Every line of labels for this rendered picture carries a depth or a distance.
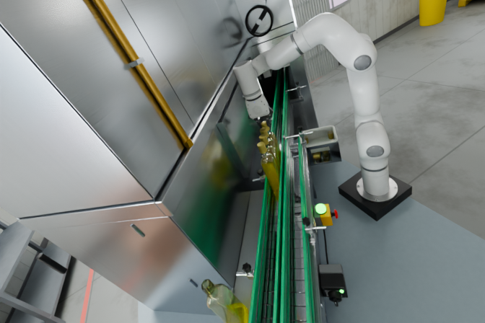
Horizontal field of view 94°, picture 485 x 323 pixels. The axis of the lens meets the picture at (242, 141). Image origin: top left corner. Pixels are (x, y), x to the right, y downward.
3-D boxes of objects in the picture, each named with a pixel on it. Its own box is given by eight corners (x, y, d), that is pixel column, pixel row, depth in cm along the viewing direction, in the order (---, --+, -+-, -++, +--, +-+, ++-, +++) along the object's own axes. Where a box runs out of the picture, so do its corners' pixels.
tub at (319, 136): (302, 141, 158) (299, 131, 154) (335, 135, 150) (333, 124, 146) (302, 158, 144) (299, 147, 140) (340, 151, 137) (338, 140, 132)
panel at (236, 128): (261, 97, 186) (246, 58, 168) (264, 96, 185) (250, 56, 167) (244, 177, 115) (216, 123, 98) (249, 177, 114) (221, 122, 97)
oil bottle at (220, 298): (233, 310, 78) (198, 275, 65) (248, 308, 77) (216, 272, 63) (232, 331, 74) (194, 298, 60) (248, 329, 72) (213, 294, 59)
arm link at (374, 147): (385, 153, 114) (382, 114, 102) (393, 181, 100) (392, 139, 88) (359, 156, 119) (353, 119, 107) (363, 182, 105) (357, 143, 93)
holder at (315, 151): (296, 151, 164) (291, 135, 156) (337, 144, 155) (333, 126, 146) (297, 168, 151) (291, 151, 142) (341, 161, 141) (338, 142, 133)
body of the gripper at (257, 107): (241, 101, 105) (250, 120, 111) (262, 95, 102) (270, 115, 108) (244, 94, 111) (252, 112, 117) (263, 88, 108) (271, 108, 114)
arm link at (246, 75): (245, 87, 111) (240, 96, 104) (235, 62, 104) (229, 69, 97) (262, 83, 107) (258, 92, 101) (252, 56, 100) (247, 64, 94)
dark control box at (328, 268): (322, 274, 89) (318, 264, 84) (343, 274, 86) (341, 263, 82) (325, 298, 82) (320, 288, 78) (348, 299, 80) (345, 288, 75)
